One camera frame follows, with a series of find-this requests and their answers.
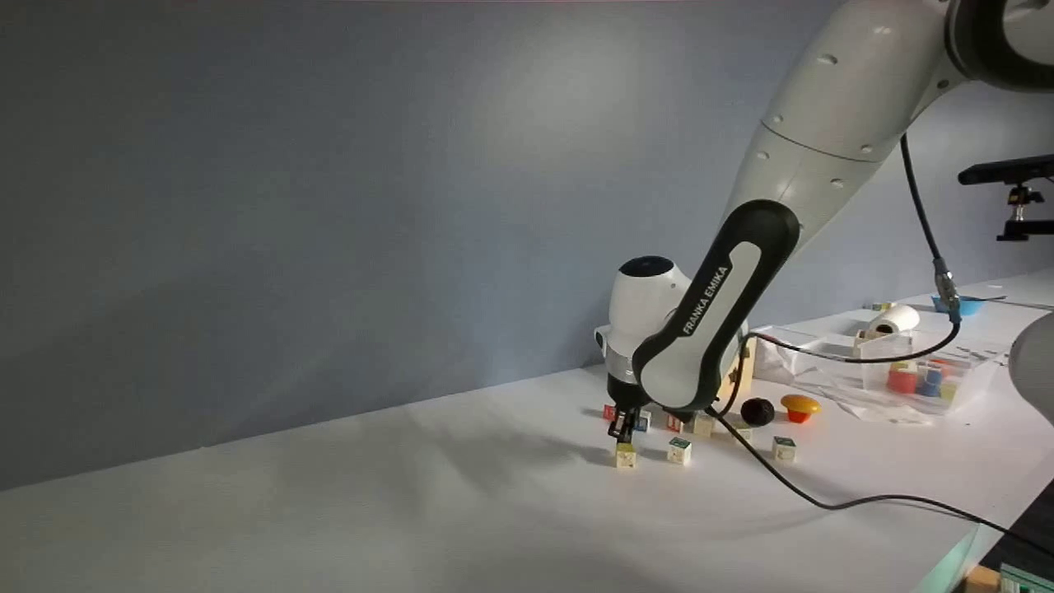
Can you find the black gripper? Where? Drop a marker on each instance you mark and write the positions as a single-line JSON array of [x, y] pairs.
[[628, 402]]

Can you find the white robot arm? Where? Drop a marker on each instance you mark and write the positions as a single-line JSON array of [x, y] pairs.
[[836, 116]]

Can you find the pink letter cube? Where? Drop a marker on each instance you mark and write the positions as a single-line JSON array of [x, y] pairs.
[[606, 412]]

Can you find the white letter cube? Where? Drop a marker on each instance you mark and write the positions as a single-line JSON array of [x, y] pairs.
[[702, 425]]

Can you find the wooden shape sorter box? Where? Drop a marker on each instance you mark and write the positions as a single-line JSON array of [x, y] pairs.
[[739, 369]]

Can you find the black round toy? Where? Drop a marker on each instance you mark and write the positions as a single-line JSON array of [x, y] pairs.
[[758, 412]]

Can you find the orange red toy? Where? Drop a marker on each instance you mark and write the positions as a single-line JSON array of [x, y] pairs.
[[799, 407]]

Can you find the red block in container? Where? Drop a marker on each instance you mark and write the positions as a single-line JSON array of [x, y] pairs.
[[899, 378]]

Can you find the clear plastic container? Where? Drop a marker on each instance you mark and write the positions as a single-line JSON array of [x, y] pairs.
[[885, 350]]

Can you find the white round device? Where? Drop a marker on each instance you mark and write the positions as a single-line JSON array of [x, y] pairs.
[[891, 320]]

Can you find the blue block in container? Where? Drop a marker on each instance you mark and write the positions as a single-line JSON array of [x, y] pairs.
[[934, 383]]

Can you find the blue bowl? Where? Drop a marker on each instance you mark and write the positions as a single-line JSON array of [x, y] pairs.
[[970, 304]]

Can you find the wooden block bottom corner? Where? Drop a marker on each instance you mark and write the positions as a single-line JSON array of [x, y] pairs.
[[981, 582]]

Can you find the black camera stand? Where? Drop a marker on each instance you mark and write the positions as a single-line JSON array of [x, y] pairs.
[[1015, 175]]

